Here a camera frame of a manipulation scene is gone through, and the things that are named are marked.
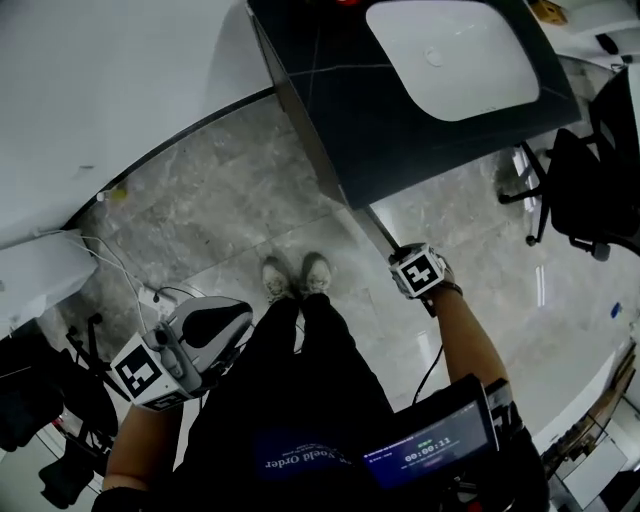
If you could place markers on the black padded gaming chair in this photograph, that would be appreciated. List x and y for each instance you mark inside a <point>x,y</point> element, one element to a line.
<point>45,390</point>

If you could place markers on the person's black trousers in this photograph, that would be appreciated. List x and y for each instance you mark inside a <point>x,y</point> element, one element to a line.
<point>320,360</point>

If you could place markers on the black pouch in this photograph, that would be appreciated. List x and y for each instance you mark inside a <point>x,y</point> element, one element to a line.
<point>607,44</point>

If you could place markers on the person's shoe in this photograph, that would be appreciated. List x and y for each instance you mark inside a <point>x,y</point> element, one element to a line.
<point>316,275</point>
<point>277,280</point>

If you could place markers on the white table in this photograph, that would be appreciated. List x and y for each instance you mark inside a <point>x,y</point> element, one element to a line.
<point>575,400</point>

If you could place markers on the white sink basin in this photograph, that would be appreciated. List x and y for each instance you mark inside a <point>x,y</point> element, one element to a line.
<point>455,60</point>

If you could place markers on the person's left forearm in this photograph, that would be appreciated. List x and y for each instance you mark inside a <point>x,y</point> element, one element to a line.
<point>140,445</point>

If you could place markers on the small yellow cardboard box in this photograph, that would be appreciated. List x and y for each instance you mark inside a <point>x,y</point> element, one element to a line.
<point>549,11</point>

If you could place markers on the person's black printed shirt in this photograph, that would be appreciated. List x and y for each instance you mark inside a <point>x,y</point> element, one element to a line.
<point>240,450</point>

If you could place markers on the dark-topped wooden sink cabinet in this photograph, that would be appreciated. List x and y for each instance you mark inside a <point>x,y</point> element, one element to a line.
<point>360,125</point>

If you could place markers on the black monitor mount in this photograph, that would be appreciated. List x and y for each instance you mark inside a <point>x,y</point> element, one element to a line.
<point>465,492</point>

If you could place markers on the chest-mounted tablet screen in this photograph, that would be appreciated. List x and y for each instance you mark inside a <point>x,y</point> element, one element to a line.
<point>430,445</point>

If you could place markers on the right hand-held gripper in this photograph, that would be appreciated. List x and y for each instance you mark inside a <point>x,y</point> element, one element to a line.
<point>420,272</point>

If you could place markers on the white water dispenser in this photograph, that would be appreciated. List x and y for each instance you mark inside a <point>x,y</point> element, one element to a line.
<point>40,275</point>

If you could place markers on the person's right shoe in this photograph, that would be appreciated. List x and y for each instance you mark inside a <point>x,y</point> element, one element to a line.
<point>316,275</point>

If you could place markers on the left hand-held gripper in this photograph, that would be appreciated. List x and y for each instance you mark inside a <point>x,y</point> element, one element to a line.
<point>150,370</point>

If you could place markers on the small blue object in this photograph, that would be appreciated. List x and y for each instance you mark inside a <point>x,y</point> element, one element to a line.
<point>615,309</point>

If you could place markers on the person's right forearm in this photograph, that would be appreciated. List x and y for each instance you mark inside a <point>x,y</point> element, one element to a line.
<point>465,340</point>

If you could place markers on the black mesh office chair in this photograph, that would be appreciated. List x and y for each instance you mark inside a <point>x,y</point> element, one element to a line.
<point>590,190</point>

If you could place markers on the person's left shoe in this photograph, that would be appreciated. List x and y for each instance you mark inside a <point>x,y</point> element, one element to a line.
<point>277,280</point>

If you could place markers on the small yellow object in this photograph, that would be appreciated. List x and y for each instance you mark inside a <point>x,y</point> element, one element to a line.
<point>119,194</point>

